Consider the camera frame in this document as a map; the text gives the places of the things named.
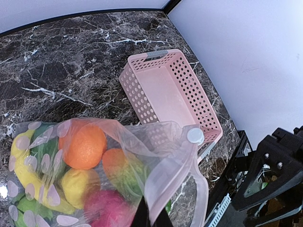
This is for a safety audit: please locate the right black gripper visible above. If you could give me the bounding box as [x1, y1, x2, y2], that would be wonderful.
[233, 128, 303, 211]

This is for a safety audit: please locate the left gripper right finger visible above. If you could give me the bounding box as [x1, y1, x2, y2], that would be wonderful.
[153, 208, 173, 227]

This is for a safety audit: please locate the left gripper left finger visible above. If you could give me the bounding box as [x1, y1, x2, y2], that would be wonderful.
[132, 197, 152, 227]

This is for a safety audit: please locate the red toy apple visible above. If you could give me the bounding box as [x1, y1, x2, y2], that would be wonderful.
[84, 190, 134, 227]

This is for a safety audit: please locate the orange green toy mango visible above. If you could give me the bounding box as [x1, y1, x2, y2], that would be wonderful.
[102, 148, 150, 201]

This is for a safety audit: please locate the yellow toy lemon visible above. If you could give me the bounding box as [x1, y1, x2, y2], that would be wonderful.
[61, 168, 101, 209]

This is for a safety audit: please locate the clear zip top bag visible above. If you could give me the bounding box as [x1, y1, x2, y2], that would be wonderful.
[8, 118, 208, 227]

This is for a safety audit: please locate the orange toy fruit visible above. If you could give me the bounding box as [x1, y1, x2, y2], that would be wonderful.
[58, 120, 107, 170]

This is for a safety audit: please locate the green toy bell pepper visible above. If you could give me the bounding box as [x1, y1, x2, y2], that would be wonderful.
[30, 122, 58, 172]

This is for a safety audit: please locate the pink perforated plastic basket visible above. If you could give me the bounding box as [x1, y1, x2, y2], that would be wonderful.
[119, 49, 223, 162]

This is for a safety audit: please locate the yellow toy banana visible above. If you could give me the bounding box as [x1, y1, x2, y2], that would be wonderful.
[10, 130, 75, 215]

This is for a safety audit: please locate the green toy cabbage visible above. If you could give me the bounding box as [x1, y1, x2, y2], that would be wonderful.
[12, 193, 53, 227]

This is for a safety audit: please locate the white slotted cable duct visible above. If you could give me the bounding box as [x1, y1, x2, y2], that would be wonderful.
[205, 193, 231, 227]

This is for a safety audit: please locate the black front rail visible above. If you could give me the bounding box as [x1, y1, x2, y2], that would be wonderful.
[205, 131, 251, 227]

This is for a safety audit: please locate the right black frame post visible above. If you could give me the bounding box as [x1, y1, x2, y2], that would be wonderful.
[162, 0, 181, 14]

